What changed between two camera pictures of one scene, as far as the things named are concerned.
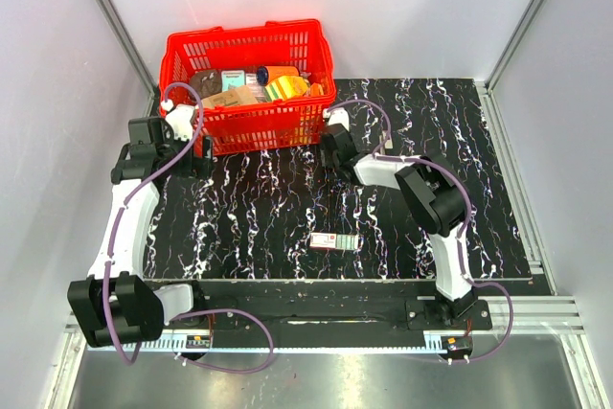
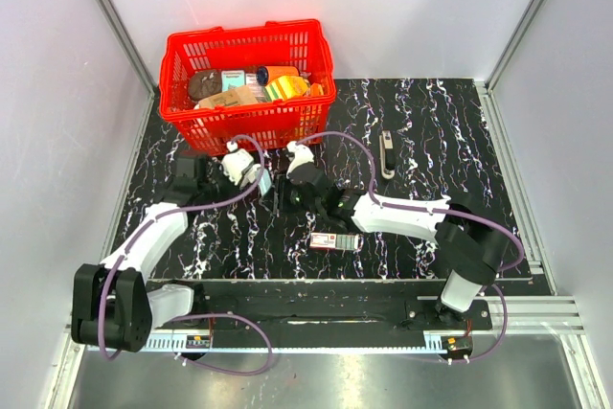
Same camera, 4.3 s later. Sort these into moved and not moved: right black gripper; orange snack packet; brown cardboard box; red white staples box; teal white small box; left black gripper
Moved: left black gripper; right black gripper
Not moved: teal white small box; brown cardboard box; orange snack packet; red white staples box
